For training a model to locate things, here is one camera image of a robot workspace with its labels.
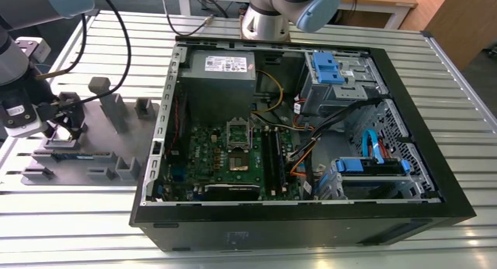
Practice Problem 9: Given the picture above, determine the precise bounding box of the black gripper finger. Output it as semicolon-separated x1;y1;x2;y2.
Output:
43;114;59;139
61;101;85;140

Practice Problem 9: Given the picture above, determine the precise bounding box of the metal socket cover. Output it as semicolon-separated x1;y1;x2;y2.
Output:
227;117;253;153

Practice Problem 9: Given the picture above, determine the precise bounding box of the grey parts rack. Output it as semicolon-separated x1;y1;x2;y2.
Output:
20;76;161;186

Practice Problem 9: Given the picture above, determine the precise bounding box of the blue RAM stick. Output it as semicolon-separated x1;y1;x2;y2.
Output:
49;152;97;161

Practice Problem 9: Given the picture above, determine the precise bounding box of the green motherboard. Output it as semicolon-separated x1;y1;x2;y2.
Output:
165;122;307;202

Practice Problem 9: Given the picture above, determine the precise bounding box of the grey power supply unit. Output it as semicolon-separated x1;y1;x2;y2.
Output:
179;49;260;129

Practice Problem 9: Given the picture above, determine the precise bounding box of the low-profile graphics card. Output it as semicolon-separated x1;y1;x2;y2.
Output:
204;183;261;202

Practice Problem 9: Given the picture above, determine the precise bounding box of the black PC case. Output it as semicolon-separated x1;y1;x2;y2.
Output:
129;35;477;252

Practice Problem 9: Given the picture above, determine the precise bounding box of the grey drive cage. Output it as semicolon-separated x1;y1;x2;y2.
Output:
301;50;389;117

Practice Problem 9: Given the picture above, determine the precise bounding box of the blue plastic drive latch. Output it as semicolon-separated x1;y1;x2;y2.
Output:
311;52;347;85

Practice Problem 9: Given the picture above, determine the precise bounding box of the hard disk in blue carrier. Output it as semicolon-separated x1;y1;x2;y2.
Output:
335;157;412;176

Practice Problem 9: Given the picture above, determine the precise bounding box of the wooden cabinet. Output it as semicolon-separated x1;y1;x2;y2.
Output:
400;0;497;72

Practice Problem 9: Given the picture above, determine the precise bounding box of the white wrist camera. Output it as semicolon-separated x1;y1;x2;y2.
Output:
0;96;44;139

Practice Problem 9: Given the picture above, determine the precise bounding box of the grey camera box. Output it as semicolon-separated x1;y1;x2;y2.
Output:
13;37;52;63

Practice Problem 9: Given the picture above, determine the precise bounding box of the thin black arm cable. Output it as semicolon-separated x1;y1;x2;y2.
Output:
36;12;88;79

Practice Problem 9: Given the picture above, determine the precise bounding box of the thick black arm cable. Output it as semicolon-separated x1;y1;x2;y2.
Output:
49;0;133;107

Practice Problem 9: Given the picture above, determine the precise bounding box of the black cable silver plug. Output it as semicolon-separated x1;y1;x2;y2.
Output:
161;0;217;37

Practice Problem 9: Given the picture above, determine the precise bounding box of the yellow wire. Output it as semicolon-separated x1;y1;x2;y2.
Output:
251;69;285;115

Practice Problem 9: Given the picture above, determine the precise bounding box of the orange wire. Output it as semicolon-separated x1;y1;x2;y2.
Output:
289;148;316;177

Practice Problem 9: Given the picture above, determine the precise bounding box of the black cable bundle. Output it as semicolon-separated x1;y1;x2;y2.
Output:
287;97;393;165

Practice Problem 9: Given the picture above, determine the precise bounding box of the blue data cable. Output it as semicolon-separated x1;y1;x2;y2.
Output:
360;129;386;165

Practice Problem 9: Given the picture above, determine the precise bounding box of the wooden desk white frame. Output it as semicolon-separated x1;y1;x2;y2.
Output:
337;0;420;31

